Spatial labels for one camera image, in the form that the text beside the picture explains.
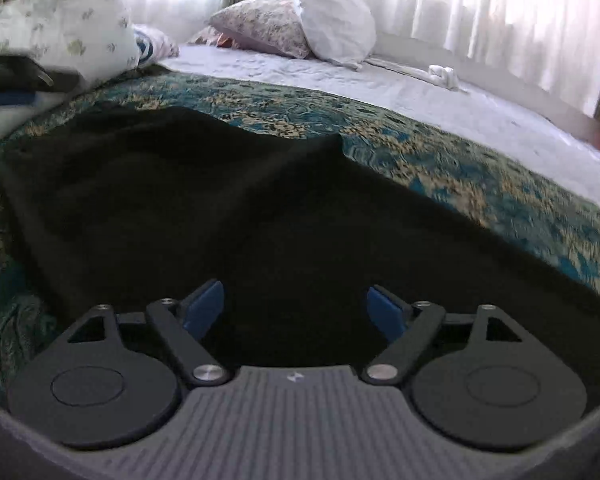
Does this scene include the teal patterned bedspread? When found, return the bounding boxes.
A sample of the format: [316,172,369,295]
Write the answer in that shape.
[0,68,600,391]

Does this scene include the black pants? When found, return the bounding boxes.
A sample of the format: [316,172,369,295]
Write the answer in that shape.
[0,104,600,405]

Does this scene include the wooden bed frame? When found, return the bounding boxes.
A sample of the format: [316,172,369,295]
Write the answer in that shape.
[572,112,600,152]

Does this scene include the blue white patterned cloth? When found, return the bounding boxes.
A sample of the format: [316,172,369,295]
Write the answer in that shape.
[133,24,180,68]

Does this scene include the white bed sheet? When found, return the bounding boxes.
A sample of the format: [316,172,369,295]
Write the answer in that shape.
[160,44,600,206]

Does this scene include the white pillow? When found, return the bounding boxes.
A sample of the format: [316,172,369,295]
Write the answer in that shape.
[296,0,377,70]

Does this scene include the green leaf print pillow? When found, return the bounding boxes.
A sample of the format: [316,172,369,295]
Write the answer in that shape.
[0,0,142,151]

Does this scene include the small white rolled cloth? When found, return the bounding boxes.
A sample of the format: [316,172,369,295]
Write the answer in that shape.
[428,65,460,91]

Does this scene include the floral pillow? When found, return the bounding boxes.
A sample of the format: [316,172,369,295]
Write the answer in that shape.
[209,0,312,60]

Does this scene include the white sheer curtain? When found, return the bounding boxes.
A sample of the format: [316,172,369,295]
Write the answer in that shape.
[59,0,600,116]

